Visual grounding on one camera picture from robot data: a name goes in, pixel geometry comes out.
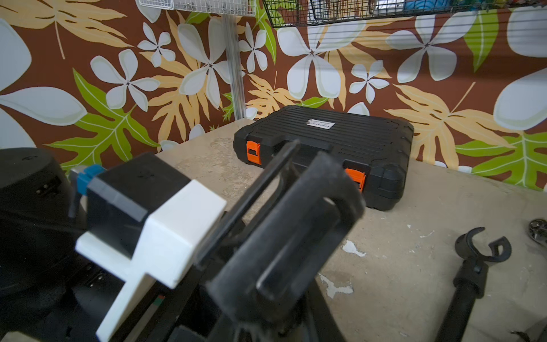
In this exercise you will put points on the blue object in basket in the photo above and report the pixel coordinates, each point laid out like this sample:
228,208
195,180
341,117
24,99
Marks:
415,6

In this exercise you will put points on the red handled ratchet wrench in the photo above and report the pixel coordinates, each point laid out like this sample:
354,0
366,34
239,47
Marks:
537,231

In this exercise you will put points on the black plastic tool case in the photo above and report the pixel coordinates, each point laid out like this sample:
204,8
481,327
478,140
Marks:
374,151

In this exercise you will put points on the black wire basket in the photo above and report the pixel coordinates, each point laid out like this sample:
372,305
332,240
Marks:
295,13

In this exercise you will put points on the black stand pole with clip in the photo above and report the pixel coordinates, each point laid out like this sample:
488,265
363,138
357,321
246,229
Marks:
281,232

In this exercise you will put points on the white wire basket left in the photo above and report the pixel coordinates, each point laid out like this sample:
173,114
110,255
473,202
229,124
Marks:
242,8

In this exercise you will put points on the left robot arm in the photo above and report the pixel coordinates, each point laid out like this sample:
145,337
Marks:
48,290

